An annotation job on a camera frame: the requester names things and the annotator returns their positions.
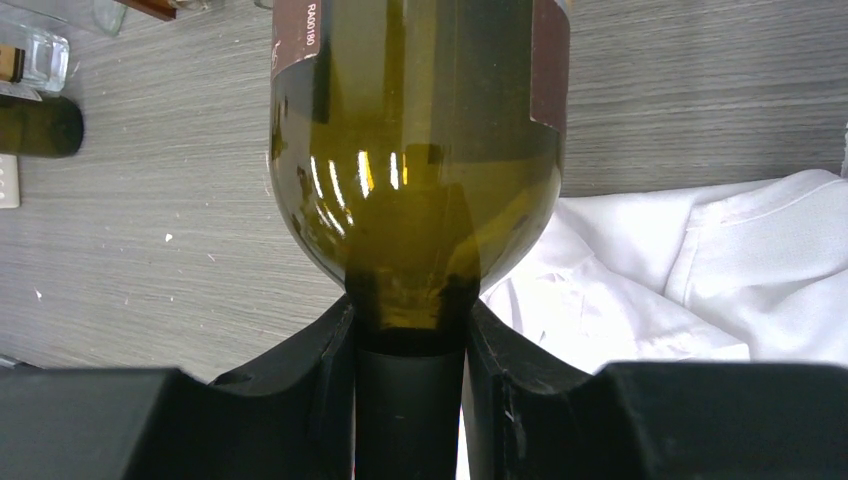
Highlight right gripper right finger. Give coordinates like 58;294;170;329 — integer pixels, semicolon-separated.
462;303;847;479

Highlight wooden wine rack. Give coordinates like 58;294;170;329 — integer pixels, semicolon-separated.
117;0;177;21

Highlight tall clear glass bottle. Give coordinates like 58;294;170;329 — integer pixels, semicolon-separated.
90;0;128;38

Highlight green wine bottle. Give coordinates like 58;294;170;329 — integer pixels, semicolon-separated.
1;95;85;158
269;1;570;479

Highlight green wine bottle front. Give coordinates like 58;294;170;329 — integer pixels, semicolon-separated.
269;1;570;479

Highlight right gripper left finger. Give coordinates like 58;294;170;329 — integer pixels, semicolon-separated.
1;299;353;479

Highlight white plastic basket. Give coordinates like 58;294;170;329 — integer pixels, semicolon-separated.
0;154;21;209

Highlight clear whisky bottle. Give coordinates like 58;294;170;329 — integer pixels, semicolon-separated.
1;19;71;94

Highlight white cloth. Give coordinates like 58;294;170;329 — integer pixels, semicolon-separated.
482;170;847;373

